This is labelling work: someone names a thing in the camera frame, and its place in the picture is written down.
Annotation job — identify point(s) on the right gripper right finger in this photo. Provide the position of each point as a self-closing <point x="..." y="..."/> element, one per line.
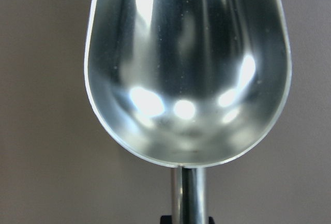
<point x="210" y="219"/>

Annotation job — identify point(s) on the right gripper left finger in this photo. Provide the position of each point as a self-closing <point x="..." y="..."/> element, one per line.
<point x="166" y="219"/>

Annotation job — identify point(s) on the metal ice scoop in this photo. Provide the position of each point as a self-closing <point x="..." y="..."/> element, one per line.
<point x="187" y="84"/>

